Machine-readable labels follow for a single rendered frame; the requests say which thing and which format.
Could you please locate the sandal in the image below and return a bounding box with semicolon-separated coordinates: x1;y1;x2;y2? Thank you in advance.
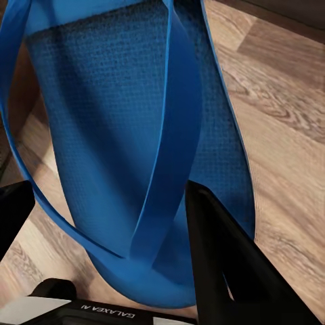
0;0;256;309

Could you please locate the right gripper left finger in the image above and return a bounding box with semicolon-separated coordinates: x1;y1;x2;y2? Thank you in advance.
0;180;36;261

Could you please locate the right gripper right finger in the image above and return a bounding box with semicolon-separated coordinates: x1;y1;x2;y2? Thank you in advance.
185;181;322;325

